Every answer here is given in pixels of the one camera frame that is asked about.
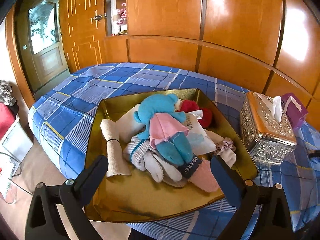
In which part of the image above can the pink fluffy sock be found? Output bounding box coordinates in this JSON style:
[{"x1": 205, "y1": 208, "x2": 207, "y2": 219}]
[{"x1": 178, "y1": 155, "x2": 219, "y2": 193}]

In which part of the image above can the cream towel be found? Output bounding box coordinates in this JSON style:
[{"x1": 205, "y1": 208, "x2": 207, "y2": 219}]
[{"x1": 100, "y1": 119, "x2": 131, "y2": 178}]

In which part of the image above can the white foam block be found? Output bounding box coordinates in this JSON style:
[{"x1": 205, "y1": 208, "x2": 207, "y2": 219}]
[{"x1": 116, "y1": 104, "x2": 145, "y2": 143}]

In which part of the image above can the blue teddy bear pink dress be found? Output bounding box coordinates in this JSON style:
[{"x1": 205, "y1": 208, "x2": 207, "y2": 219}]
[{"x1": 133, "y1": 94, "x2": 194, "y2": 166}]

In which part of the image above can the pink satin scrunchie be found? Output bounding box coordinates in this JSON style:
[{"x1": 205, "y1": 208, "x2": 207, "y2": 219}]
[{"x1": 214, "y1": 138, "x2": 236, "y2": 155}]

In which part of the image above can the white paper packet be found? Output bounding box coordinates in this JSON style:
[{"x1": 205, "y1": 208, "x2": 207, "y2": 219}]
[{"x1": 183, "y1": 113, "x2": 216, "y2": 155}]

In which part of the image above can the silver embossed tissue box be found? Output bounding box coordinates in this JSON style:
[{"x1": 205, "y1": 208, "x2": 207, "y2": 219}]
[{"x1": 240, "y1": 91, "x2": 297, "y2": 165}]

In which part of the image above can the striped white socks bundle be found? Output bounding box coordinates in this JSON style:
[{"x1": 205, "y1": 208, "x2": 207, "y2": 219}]
[{"x1": 123, "y1": 135, "x2": 188, "y2": 188}]

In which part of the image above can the blue plaid bed sheet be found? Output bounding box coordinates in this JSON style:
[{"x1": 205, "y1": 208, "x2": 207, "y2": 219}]
[{"x1": 28, "y1": 63, "x2": 319, "y2": 230}]

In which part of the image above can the white side table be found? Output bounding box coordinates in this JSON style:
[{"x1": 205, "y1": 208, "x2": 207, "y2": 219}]
[{"x1": 1, "y1": 116, "x2": 33, "y2": 177}]

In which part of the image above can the white tissue sheet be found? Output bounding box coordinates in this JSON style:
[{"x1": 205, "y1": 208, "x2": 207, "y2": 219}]
[{"x1": 253, "y1": 92, "x2": 283, "y2": 124}]

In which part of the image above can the red plush item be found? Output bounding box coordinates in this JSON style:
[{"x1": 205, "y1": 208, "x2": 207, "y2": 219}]
[{"x1": 175, "y1": 99, "x2": 213, "y2": 128}]

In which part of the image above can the purple snack box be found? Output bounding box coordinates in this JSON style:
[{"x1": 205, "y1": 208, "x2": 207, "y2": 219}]
[{"x1": 281, "y1": 93, "x2": 308, "y2": 130}]

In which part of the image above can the wooden door with glass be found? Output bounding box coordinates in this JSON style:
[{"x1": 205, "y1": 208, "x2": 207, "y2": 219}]
[{"x1": 14, "y1": 0, "x2": 69, "y2": 98}]

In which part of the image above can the silver door knob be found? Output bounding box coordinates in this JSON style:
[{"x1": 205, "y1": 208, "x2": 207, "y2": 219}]
[{"x1": 93, "y1": 15, "x2": 103, "y2": 21}]

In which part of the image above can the wooden headboard panel wall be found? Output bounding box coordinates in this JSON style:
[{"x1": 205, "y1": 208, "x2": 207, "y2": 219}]
[{"x1": 60, "y1": 0, "x2": 319, "y2": 127}]

